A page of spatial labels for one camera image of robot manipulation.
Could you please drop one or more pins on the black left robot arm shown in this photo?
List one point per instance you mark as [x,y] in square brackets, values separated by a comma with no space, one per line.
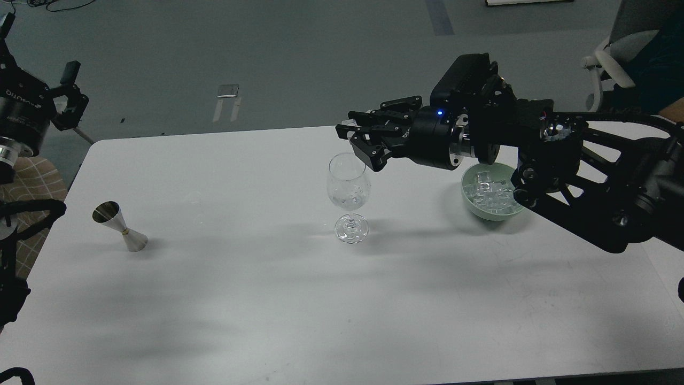
[21,220]

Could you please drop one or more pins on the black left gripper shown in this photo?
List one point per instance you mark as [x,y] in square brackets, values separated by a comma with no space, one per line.
[27,108]

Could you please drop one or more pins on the green bowl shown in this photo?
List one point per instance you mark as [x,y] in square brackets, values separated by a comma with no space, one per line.
[499,172]

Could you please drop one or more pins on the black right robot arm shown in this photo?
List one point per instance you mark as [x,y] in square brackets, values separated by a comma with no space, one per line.
[611,179]

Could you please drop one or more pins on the clear wine glass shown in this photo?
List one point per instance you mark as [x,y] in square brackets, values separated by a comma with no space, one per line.
[348,187]

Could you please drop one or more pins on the clear ice cube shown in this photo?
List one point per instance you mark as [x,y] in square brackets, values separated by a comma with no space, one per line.
[348,128]

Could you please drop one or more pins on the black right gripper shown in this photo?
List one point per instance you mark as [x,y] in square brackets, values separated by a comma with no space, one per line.
[402,128]

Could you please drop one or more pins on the steel double jigger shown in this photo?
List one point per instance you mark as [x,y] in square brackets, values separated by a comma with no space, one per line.
[110,215]

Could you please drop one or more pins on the pile of ice cubes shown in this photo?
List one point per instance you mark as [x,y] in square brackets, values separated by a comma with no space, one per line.
[491,195]

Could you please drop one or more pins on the person in teal sweater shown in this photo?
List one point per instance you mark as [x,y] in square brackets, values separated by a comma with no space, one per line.
[657,72]

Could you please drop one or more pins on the grey office chair right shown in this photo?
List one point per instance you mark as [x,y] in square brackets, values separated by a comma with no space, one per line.
[635,25]

